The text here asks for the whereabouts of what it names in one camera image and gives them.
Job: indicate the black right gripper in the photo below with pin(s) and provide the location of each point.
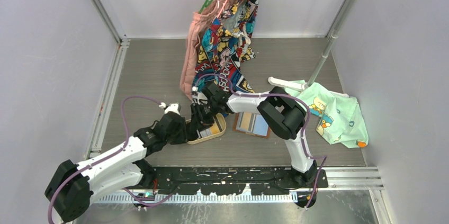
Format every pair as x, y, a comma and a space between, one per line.
196, 110

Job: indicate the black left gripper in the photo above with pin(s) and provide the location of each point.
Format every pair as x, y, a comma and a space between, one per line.
182, 138

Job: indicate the beige oval card tray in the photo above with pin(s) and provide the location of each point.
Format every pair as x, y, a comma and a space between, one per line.
194, 136

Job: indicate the brown leather card holder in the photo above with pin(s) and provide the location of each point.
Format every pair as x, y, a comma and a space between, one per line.
251, 124

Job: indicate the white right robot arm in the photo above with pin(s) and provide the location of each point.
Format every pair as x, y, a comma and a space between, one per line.
284, 116

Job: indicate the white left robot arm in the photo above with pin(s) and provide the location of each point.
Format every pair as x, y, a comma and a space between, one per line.
74, 187

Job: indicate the gold numbered credit card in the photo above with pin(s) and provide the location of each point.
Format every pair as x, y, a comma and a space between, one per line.
215, 130

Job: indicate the colourful comic print shorts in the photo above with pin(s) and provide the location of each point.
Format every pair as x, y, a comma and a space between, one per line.
225, 46

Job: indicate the pink hanging garment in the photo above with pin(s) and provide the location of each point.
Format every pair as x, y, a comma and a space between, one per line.
196, 32

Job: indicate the mint green cartoon cloth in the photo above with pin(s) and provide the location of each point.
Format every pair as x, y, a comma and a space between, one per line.
341, 120

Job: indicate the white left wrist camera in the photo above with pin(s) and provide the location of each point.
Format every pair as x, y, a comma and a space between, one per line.
173, 108

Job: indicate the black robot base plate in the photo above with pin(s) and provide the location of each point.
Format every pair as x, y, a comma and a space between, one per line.
227, 180

